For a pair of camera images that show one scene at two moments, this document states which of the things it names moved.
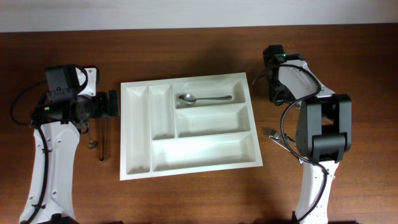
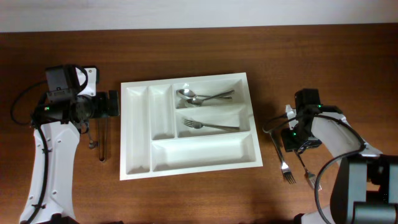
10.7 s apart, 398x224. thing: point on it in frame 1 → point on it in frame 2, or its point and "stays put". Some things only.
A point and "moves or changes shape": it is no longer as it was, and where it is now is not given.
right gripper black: x=273 y=94 → x=288 y=142
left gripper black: x=104 y=110 stays put
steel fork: x=274 y=132 → x=198 y=125
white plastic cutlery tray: x=160 y=136 stays put
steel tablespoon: x=189 y=99 moves or changes shape
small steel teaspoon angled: x=92 y=144 stays put
